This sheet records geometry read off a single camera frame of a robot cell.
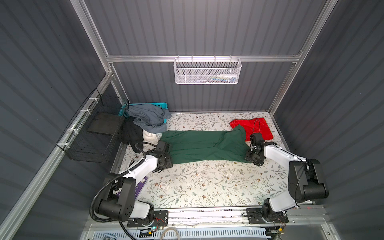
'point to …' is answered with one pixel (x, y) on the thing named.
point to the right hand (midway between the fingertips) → (251, 159)
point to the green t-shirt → (229, 145)
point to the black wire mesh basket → (95, 134)
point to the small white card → (164, 185)
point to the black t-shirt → (131, 134)
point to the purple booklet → (139, 186)
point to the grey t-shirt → (149, 118)
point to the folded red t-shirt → (253, 125)
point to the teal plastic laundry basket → (124, 111)
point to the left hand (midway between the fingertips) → (166, 164)
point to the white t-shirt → (153, 138)
